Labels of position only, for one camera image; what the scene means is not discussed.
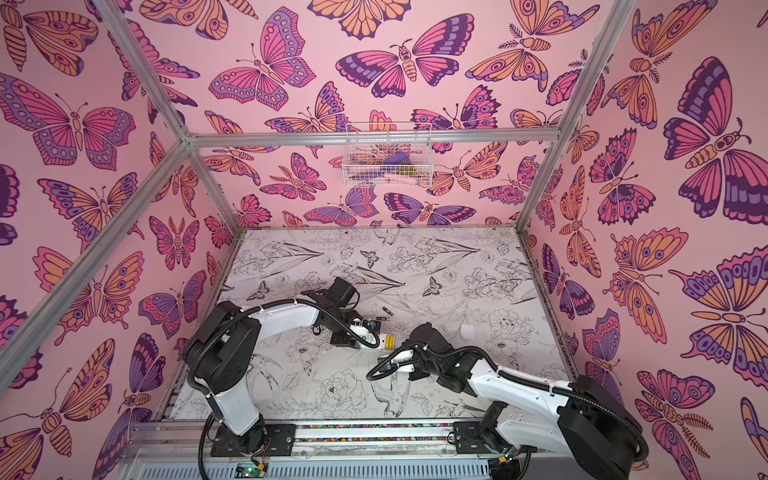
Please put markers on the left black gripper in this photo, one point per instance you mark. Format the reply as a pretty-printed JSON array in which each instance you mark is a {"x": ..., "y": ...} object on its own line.
[{"x": 345, "y": 341}]

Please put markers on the white battery cover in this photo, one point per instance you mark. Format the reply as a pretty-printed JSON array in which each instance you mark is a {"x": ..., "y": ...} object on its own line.
[{"x": 468, "y": 332}]

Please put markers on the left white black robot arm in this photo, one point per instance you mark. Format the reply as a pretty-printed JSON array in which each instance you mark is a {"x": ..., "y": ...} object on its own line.
[{"x": 220, "y": 352}]

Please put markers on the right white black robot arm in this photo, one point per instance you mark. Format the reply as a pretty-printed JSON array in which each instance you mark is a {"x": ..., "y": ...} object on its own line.
[{"x": 579, "y": 419}]

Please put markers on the purple item in basket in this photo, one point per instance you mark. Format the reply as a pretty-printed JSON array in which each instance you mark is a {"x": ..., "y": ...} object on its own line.
[{"x": 397, "y": 159}]

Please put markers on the small green circuit board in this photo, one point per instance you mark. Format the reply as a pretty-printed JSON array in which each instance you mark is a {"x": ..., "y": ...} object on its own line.
[{"x": 250, "y": 471}]

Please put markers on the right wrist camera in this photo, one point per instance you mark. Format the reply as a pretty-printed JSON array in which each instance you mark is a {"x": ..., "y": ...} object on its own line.
[{"x": 404, "y": 362}]

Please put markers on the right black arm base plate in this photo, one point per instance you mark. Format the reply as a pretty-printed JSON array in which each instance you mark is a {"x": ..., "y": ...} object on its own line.
[{"x": 471, "y": 437}]

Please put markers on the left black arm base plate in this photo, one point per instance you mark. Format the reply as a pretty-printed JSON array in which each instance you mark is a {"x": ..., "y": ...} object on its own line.
[{"x": 271, "y": 440}]

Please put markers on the white wire basket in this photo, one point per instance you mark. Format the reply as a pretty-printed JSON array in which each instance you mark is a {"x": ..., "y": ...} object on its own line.
[{"x": 364, "y": 152}]

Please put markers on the aluminium front rail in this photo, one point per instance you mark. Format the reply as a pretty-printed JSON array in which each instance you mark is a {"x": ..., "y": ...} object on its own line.
[{"x": 400, "y": 449}]

